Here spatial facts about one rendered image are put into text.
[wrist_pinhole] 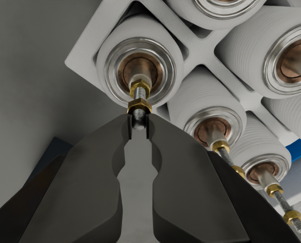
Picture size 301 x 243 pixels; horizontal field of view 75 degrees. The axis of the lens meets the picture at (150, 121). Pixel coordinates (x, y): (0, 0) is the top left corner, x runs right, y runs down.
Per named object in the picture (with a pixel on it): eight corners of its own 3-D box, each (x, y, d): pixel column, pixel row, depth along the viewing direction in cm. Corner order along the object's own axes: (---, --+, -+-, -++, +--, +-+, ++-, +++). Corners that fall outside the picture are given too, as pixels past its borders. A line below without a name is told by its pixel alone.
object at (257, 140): (233, 85, 41) (287, 136, 26) (247, 117, 46) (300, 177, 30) (193, 107, 44) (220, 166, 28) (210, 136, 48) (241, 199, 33)
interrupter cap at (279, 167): (280, 143, 27) (283, 147, 26) (291, 175, 30) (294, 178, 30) (228, 166, 29) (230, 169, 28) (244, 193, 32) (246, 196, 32)
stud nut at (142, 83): (125, 89, 18) (125, 93, 17) (136, 74, 17) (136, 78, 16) (143, 101, 18) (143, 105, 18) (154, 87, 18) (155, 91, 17)
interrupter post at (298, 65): (311, 60, 21) (337, 70, 18) (290, 75, 22) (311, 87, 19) (303, 43, 20) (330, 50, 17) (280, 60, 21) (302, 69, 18)
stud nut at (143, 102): (121, 110, 14) (120, 115, 14) (135, 93, 14) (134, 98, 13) (143, 123, 15) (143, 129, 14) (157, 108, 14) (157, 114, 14)
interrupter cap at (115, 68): (189, 62, 21) (191, 64, 20) (150, 115, 24) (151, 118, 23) (126, 19, 18) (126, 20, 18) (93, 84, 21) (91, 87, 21)
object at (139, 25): (177, 33, 35) (204, 60, 20) (149, 76, 40) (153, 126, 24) (131, -1, 32) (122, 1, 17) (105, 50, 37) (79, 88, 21)
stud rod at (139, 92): (132, 83, 19) (128, 126, 13) (139, 74, 19) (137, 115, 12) (141, 88, 19) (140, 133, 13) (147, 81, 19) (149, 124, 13)
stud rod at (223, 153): (221, 137, 24) (249, 187, 17) (216, 142, 24) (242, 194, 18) (214, 134, 24) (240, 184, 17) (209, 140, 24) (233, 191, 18)
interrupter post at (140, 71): (156, 70, 21) (157, 81, 18) (143, 88, 22) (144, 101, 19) (136, 58, 20) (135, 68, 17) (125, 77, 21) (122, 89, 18)
